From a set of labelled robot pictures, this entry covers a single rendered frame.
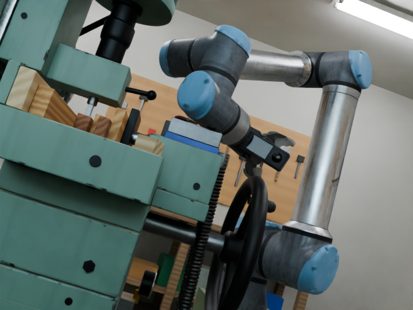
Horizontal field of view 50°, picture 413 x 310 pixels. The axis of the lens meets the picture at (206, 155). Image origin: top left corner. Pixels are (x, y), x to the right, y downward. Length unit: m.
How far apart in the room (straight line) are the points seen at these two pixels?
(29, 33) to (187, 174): 0.37
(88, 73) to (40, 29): 0.11
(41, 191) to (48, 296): 0.14
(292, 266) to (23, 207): 0.84
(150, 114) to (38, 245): 3.57
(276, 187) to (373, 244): 1.15
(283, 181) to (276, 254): 3.03
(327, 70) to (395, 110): 3.56
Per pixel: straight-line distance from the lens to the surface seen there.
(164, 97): 4.19
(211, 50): 0.95
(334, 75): 1.40
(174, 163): 0.76
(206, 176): 0.76
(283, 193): 4.31
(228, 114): 0.93
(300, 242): 1.29
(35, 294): 0.64
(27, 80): 0.56
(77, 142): 0.54
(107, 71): 0.84
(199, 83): 0.90
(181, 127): 0.78
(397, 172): 4.89
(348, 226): 4.60
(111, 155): 0.53
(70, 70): 0.85
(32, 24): 0.85
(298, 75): 1.41
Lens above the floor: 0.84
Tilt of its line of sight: 8 degrees up
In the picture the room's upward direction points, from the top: 18 degrees clockwise
